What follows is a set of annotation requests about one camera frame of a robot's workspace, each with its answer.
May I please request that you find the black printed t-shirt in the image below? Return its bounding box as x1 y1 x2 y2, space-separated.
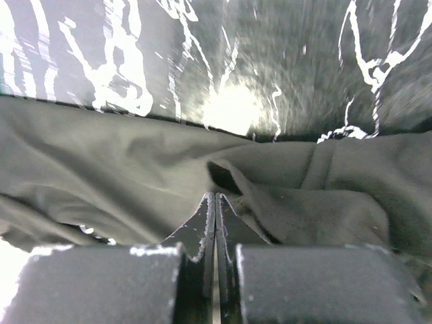
0 97 432 257

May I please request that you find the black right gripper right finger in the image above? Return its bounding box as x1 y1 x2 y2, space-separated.
215 194 424 323

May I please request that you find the black marbled table mat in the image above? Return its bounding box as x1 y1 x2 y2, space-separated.
1 1 431 142

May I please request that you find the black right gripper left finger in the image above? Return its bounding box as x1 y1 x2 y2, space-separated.
1 192 215 323

